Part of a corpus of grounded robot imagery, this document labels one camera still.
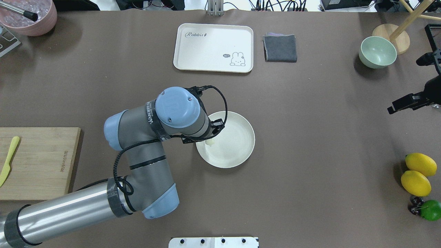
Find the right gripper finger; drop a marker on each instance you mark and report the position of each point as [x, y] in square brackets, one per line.
[410, 101]

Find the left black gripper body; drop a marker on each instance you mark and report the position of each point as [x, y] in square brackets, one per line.
[188, 140]

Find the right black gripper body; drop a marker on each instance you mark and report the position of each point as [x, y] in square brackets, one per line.
[434, 89]

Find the cream round plate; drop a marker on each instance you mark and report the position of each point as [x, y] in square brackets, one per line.
[233, 146]

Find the white steamed bun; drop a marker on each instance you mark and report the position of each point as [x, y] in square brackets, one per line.
[210, 142]

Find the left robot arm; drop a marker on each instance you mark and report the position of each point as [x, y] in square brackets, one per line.
[141, 177]

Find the cream rectangular tray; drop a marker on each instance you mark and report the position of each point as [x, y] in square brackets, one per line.
[214, 48]

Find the yellow lemon far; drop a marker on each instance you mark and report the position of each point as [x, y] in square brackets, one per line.
[421, 163]

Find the yellow lemon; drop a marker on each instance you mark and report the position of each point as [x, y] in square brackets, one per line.
[416, 183]
[421, 163]

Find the mint green bowl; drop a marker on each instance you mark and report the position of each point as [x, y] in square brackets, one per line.
[377, 52]

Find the yellow lemon near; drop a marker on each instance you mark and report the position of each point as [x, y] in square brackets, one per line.
[416, 183]

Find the grey folded cloth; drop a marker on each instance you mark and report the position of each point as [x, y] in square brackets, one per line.
[280, 47]

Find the dark small fruit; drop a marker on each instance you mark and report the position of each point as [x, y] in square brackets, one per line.
[415, 205]

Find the green lime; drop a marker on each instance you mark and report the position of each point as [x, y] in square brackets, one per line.
[431, 210]

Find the wooden cutting board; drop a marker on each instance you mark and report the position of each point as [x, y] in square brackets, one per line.
[42, 164]

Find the pink bowl with ice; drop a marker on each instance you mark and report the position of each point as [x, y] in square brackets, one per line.
[47, 17]

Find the metal muddler stick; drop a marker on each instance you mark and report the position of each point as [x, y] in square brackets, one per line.
[22, 12]

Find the yellow plastic knife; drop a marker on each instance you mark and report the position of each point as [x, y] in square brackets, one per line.
[7, 167]

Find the aluminium frame post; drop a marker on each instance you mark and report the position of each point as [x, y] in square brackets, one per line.
[215, 7]

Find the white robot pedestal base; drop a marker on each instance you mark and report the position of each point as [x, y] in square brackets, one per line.
[214, 242]

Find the white wire cup rack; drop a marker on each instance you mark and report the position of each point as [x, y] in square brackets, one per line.
[8, 41]

